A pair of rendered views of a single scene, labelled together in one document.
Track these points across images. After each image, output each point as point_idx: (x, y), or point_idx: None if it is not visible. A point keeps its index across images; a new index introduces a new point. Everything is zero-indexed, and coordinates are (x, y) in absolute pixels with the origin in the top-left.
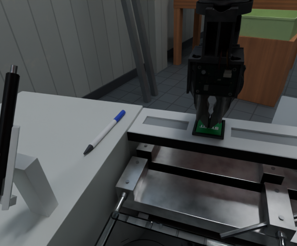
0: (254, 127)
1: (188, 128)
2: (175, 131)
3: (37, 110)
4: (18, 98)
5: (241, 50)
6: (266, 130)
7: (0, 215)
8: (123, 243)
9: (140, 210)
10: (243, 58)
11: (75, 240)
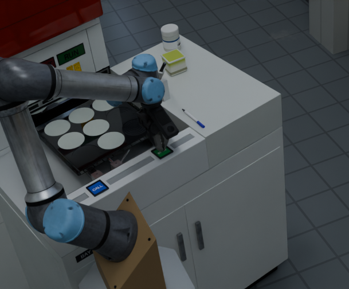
0: (146, 167)
1: (169, 145)
2: (172, 141)
3: (241, 99)
4: (268, 92)
5: (145, 117)
6: (141, 168)
7: (172, 90)
8: None
9: None
10: (138, 113)
11: None
